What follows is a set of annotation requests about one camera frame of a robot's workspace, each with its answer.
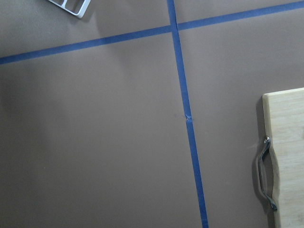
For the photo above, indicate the wooden cutting board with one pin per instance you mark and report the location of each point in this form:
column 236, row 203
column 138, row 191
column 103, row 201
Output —
column 284, row 142

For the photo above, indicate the cup rack with wooden handle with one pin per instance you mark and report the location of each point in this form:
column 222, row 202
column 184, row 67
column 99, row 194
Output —
column 76, row 8

